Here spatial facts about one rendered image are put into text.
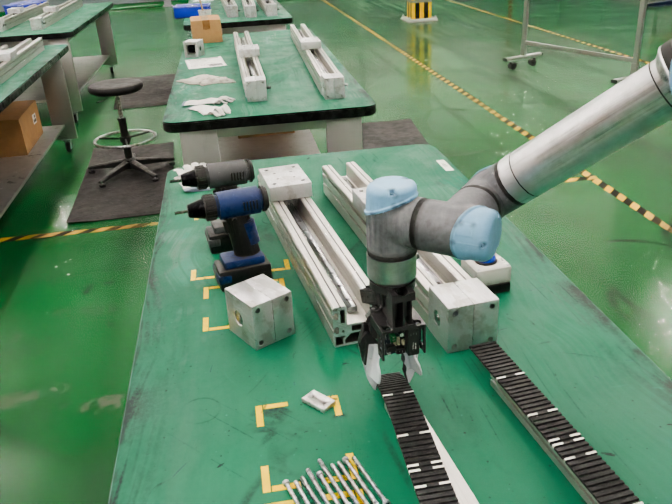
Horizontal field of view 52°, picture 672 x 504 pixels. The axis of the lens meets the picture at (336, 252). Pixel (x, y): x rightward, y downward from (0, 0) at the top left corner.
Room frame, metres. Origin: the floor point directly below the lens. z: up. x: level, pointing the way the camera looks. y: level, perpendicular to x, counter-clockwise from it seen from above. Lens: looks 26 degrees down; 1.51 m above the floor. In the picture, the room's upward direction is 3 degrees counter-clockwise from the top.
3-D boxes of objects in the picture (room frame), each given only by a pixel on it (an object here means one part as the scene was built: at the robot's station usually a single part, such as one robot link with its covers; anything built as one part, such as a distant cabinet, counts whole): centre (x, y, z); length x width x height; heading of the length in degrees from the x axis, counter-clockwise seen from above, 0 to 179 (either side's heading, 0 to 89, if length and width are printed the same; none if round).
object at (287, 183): (1.75, 0.13, 0.87); 0.16 x 0.11 x 0.07; 14
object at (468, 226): (0.90, -0.18, 1.11); 0.11 x 0.11 x 0.08; 58
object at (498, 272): (1.31, -0.31, 0.81); 0.10 x 0.08 x 0.06; 104
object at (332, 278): (1.50, 0.06, 0.82); 0.80 x 0.10 x 0.09; 14
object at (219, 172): (1.58, 0.29, 0.89); 0.20 x 0.08 x 0.22; 106
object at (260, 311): (1.18, 0.14, 0.83); 0.11 x 0.10 x 0.10; 127
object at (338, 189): (1.55, -0.12, 0.82); 0.80 x 0.10 x 0.09; 14
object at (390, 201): (0.93, -0.09, 1.11); 0.09 x 0.08 x 0.11; 58
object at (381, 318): (0.93, -0.09, 0.95); 0.09 x 0.08 x 0.12; 14
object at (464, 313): (1.12, -0.24, 0.83); 0.12 x 0.09 x 0.10; 104
